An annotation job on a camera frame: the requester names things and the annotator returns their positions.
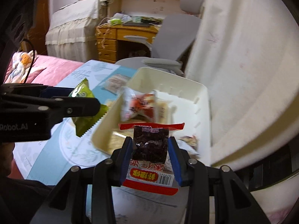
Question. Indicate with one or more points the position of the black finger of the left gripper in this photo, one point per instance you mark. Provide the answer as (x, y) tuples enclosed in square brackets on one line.
[(17, 103)]

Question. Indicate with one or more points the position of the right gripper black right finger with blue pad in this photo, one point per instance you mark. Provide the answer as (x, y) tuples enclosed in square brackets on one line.
[(233, 202)]

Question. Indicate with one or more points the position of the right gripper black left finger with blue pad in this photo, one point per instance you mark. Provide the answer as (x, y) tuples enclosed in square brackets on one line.
[(85, 195)]

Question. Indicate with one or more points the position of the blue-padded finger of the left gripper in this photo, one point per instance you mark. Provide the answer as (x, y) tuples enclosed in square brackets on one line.
[(35, 90)]

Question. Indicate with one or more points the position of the green snack packet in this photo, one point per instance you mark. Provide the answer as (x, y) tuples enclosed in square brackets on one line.
[(89, 109)]

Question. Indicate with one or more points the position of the red packet dark dried fruit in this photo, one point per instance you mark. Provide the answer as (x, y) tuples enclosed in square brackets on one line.
[(149, 168)]

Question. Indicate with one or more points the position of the person's left hand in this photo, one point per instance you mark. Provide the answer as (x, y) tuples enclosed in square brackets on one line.
[(6, 158)]

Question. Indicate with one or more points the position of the pink bed cover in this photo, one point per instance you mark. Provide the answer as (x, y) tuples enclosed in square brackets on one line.
[(49, 71)]

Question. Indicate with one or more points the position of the clear bag beige rice cake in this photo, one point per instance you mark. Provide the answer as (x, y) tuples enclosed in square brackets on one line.
[(116, 136)]

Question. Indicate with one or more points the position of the clear bag red snack mix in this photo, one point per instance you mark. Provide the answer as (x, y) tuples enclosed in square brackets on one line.
[(188, 143)]

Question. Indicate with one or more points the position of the beige covered cabinet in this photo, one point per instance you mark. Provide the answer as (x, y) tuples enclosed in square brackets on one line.
[(72, 31)]

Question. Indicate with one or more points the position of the clear bag round crackers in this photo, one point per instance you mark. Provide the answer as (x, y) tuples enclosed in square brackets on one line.
[(115, 83)]

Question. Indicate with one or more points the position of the white red noodle snack bag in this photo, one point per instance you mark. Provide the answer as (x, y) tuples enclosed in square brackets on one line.
[(136, 103)]

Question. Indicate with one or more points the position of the wooden desk with drawers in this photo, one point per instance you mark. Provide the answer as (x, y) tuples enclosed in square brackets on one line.
[(110, 37)]

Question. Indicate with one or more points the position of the white plastic storage bin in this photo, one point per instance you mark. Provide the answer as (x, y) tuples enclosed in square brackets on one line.
[(180, 100)]

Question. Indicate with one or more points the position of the grey office chair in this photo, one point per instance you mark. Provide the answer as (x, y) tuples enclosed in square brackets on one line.
[(174, 38)]

